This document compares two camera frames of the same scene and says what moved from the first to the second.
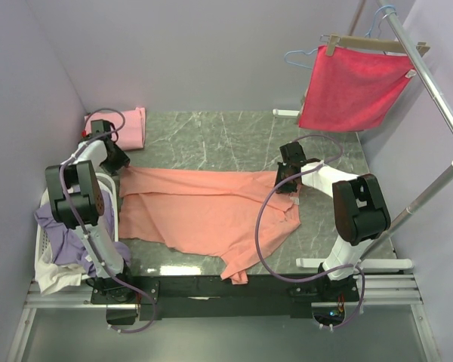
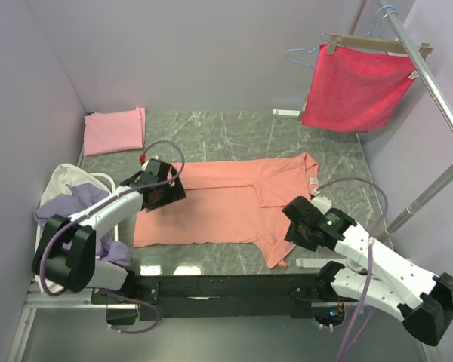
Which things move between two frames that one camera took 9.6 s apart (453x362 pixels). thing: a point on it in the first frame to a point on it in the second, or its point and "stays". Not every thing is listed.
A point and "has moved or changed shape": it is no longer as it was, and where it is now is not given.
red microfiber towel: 352,91 stays
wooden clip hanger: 334,41 stays
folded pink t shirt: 127,128 stays
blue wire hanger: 370,32 stays
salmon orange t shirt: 228,215 has moved or changed shape
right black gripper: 284,188 to 291,234
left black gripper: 122,160 to 175,192
